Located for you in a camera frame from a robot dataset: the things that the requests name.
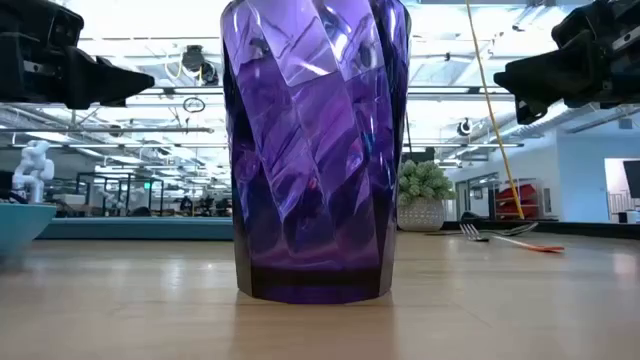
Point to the red storage shelf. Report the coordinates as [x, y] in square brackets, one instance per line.
[520, 192]

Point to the purple faceted plastic cup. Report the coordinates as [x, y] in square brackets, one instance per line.
[315, 150]

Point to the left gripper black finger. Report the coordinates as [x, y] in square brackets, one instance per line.
[110, 82]

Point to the black wall screen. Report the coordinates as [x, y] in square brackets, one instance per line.
[633, 177]

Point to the blue round plate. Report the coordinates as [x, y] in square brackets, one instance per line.
[22, 225]

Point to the green succulent in white pot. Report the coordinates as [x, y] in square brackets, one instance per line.
[422, 215]

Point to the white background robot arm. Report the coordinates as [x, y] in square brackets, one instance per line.
[32, 170]

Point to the small white box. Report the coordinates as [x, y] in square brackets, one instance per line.
[629, 217]

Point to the black background monitor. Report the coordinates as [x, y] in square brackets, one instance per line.
[425, 156]

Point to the black aluminium table frame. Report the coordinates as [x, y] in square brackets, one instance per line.
[590, 229]

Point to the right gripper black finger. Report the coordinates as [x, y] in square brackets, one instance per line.
[555, 75]
[529, 111]

